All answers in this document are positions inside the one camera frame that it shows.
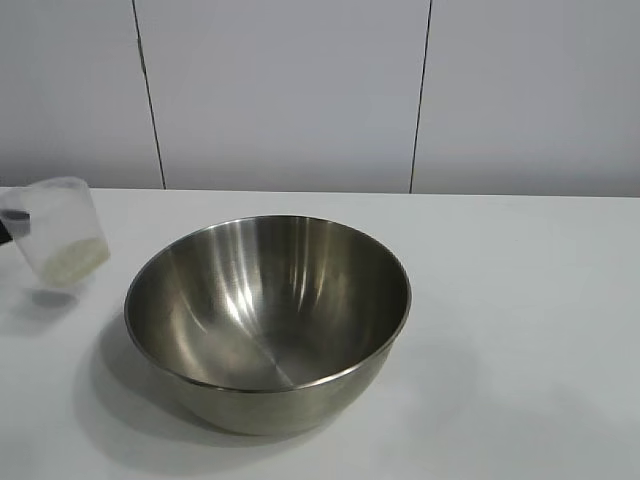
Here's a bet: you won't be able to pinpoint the stainless steel mixing bowl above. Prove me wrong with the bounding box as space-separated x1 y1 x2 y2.
123 214 414 436

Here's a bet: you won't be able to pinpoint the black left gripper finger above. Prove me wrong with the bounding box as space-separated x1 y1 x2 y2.
0 209 31 247

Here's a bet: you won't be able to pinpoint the clear plastic measuring cup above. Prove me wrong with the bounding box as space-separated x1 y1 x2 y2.
0 175 112 290

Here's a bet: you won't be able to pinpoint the white uncooked rice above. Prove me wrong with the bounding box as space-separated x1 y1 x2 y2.
39 238 112 289

